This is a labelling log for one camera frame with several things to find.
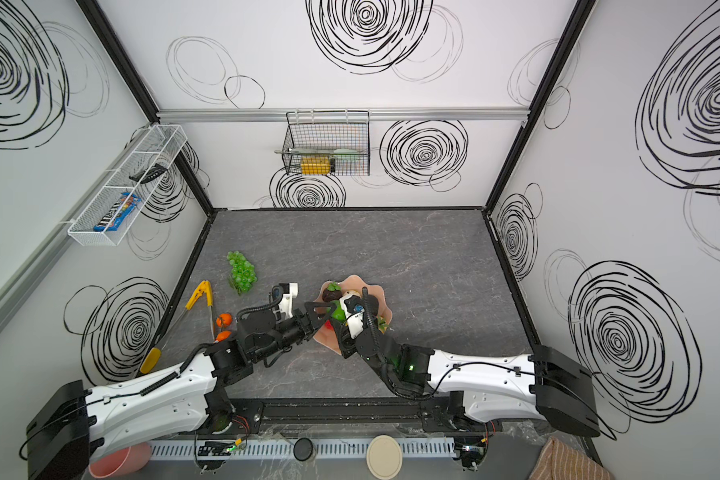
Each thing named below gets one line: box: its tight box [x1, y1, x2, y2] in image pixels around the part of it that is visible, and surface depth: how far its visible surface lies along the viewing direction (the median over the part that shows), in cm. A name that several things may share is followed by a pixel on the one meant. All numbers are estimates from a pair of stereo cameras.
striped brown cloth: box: [529, 437, 614, 480], surface depth 68 cm
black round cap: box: [293, 437, 313, 461], surface depth 63 cm
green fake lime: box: [331, 304, 347, 322], surface depth 72 cm
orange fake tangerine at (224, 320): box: [216, 313, 233, 328], surface depth 90 cm
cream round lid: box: [366, 435, 403, 480], surface depth 65 cm
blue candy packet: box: [93, 192, 142, 232], surface depth 72 cm
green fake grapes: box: [227, 250, 257, 296], surface depth 98 cm
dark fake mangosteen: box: [322, 281, 343, 302], surface depth 89 cm
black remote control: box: [128, 163, 168, 184], surface depth 82 cm
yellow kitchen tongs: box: [140, 280, 215, 375], surface depth 85 cm
